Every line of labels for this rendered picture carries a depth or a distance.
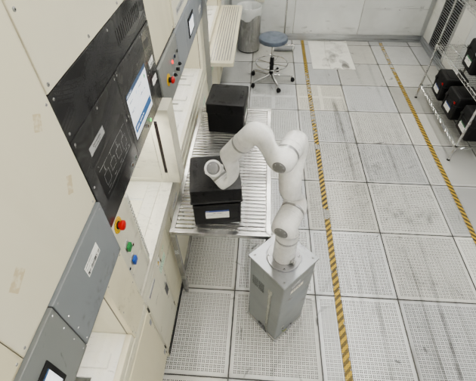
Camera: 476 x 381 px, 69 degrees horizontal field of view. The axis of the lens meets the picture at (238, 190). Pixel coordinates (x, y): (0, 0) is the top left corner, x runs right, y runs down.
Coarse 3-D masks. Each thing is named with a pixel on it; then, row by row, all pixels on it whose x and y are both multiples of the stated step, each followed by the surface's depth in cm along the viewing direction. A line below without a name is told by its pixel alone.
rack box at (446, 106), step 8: (456, 88) 367; (464, 88) 366; (472, 88) 367; (448, 96) 373; (456, 96) 359; (464, 96) 356; (448, 104) 373; (456, 104) 358; (464, 104) 357; (472, 104) 356; (448, 112) 372; (456, 112) 364
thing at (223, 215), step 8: (200, 208) 196; (208, 208) 196; (216, 208) 197; (224, 208) 198; (232, 208) 198; (240, 208) 200; (200, 216) 202; (208, 216) 202; (216, 216) 203; (224, 216) 203; (232, 216) 204; (240, 216) 206; (200, 224) 207
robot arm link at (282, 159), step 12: (240, 132) 141; (252, 132) 136; (264, 132) 134; (240, 144) 142; (252, 144) 140; (264, 144) 134; (276, 144) 131; (264, 156) 135; (276, 156) 129; (288, 156) 129; (276, 168) 131; (288, 168) 130
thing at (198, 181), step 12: (204, 156) 205; (216, 156) 204; (192, 168) 198; (192, 180) 191; (204, 180) 191; (240, 180) 191; (192, 192) 185; (204, 192) 186; (216, 192) 187; (228, 192) 187; (240, 192) 188; (192, 204) 192
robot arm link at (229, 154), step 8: (232, 144) 146; (224, 152) 151; (232, 152) 148; (240, 152) 146; (224, 160) 154; (232, 160) 153; (232, 168) 157; (224, 176) 166; (232, 176) 159; (224, 184) 164
